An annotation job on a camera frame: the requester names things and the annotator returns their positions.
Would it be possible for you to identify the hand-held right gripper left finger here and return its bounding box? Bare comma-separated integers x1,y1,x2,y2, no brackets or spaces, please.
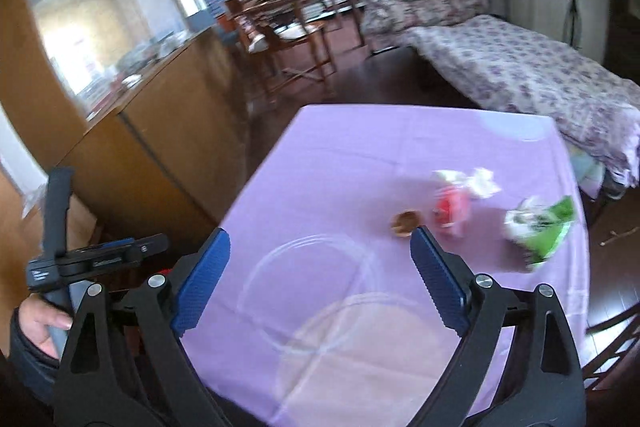
52,227,232,427

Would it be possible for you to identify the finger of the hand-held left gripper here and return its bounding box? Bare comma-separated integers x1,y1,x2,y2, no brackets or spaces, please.
131,234,169,259

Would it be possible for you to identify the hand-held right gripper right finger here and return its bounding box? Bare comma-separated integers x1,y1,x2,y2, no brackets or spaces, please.
410,226,587,427

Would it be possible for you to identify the small brown wrapper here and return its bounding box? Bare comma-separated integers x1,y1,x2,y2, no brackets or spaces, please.
392,209,421,239

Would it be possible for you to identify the person's left forearm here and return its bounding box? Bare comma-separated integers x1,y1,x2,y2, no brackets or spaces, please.
6,307,61,410

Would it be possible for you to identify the person's left hand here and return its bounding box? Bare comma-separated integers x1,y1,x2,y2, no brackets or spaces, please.
17,294,73,360

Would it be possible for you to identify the red and clear plastic packet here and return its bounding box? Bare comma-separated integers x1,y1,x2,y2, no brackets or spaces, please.
431,169,476,238

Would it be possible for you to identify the crumpled white tissue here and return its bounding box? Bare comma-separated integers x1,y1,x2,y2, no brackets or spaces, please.
467,167,502,198

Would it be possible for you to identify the wooden cabinet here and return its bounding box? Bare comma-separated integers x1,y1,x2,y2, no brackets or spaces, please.
0,27,251,288

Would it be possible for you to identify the green snack packet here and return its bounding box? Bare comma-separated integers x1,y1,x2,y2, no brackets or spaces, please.
504,196,576,272

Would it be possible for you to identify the purple tablecloth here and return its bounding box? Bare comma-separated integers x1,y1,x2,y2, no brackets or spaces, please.
177,104,591,427

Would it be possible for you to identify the wooden stick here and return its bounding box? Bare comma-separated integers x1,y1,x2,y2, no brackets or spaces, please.
600,229,638,248

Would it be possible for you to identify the dark wooden chair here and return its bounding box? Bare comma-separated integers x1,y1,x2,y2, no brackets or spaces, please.
582,307,640,393

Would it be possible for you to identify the blue chair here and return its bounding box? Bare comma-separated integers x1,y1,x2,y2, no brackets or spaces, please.
187,9,218,32

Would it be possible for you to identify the bed with floral sheet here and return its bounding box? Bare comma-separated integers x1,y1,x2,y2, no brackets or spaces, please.
400,14,640,188

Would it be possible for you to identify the carved wooden armchair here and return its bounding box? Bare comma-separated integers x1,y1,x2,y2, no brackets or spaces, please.
222,0,338,95

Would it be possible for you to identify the glass display case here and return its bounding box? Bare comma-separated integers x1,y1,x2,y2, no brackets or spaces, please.
15,0,196,122

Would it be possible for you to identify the folded floral quilt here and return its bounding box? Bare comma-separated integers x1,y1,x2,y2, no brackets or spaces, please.
360,0,483,32

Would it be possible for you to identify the black coat stand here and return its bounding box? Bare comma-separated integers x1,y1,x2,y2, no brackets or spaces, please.
567,0,583,52

